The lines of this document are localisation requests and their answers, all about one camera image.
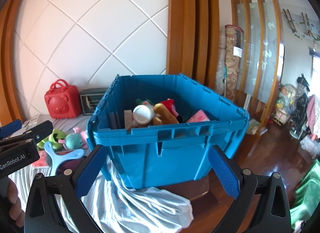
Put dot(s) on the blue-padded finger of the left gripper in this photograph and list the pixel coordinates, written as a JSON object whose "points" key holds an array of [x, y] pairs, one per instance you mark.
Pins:
{"points": [[9, 129]]}

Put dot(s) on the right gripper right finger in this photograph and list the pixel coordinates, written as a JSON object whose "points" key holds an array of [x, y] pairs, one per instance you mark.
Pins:
{"points": [[272, 213]]}

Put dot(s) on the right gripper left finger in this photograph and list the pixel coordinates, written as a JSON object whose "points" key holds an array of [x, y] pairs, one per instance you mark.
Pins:
{"points": [[42, 212]]}

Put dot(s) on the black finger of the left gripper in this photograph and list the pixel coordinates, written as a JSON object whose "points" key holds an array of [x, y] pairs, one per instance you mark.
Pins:
{"points": [[37, 134]]}

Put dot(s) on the white bottle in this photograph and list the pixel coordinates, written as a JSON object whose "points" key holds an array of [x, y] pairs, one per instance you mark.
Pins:
{"points": [[143, 113]]}

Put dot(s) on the pink white tissue pack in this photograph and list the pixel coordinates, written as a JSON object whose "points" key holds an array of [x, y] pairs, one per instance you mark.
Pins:
{"points": [[199, 116]]}

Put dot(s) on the pig plush red dress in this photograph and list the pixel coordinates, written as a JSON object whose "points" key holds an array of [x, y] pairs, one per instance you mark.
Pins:
{"points": [[170, 105]]}

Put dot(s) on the white green carton box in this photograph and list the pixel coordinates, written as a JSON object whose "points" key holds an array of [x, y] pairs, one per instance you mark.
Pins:
{"points": [[128, 119]]}

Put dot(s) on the brown beaver plush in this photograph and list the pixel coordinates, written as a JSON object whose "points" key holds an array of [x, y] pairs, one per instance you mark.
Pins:
{"points": [[162, 115]]}

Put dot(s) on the person's left hand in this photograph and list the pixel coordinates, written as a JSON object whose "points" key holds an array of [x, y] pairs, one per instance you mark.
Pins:
{"points": [[16, 213]]}

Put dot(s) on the white remote control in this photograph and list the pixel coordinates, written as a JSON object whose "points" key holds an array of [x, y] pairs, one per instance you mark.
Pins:
{"points": [[31, 122]]}

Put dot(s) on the green frog plush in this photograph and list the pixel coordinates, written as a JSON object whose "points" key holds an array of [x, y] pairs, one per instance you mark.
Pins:
{"points": [[54, 138]]}

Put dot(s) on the blue plastic hanger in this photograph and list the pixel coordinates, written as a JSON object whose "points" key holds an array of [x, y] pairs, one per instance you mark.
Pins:
{"points": [[58, 159]]}

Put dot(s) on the green plastic bag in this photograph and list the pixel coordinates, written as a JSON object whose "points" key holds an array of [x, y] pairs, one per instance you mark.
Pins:
{"points": [[307, 197]]}

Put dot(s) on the red bear-face case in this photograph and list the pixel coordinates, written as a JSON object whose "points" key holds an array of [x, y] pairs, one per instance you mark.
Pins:
{"points": [[63, 100]]}

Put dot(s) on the pink pig plush plaid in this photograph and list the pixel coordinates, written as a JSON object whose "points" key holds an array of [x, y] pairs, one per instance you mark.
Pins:
{"points": [[75, 140]]}

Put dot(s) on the striped light blue bedsheet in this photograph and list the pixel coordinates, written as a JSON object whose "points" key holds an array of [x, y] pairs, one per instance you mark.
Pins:
{"points": [[114, 207]]}

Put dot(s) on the dark green gift box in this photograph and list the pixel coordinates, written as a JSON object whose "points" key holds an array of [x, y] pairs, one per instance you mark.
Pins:
{"points": [[90, 98]]}

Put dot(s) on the rolled patterned carpet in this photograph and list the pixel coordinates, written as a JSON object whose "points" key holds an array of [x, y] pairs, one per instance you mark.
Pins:
{"points": [[231, 43]]}

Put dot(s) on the wooden slat glass partition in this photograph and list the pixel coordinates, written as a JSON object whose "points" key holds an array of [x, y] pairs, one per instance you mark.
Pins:
{"points": [[259, 50]]}

